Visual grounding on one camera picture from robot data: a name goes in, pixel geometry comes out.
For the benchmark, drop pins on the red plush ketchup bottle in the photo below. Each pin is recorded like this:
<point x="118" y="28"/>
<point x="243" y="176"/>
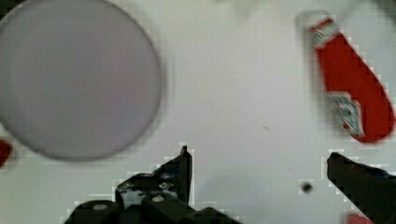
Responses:
<point x="356" y="97"/>

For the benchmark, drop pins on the red plush strawberry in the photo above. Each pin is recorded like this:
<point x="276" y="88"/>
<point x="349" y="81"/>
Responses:
<point x="5" y="150"/>

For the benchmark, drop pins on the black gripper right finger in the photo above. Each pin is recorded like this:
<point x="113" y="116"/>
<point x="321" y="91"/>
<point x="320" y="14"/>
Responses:
<point x="371" y="190"/>

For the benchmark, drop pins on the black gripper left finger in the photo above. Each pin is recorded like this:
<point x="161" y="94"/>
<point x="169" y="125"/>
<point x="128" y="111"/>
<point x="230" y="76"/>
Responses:
<point x="158" y="197"/>

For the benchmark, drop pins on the lilac round plate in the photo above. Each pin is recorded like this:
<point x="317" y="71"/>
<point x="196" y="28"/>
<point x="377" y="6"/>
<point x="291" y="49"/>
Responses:
<point x="80" y="79"/>

